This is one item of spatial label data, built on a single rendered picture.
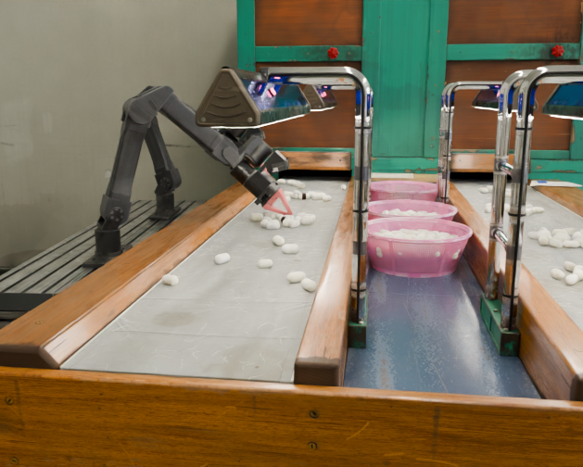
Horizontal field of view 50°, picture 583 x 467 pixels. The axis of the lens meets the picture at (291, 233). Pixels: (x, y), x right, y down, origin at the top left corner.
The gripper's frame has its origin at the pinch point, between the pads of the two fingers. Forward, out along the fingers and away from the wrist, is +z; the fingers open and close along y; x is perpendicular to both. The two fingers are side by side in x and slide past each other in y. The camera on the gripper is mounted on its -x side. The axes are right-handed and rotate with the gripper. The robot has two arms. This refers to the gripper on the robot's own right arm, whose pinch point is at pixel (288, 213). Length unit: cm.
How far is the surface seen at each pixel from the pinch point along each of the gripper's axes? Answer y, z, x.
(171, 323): -82, -3, 7
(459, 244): -28, 33, -27
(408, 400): -101, 23, -15
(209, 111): -93, -17, -23
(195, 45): 159, -93, 2
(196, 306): -73, -2, 6
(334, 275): -61, 13, -11
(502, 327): -70, 37, -25
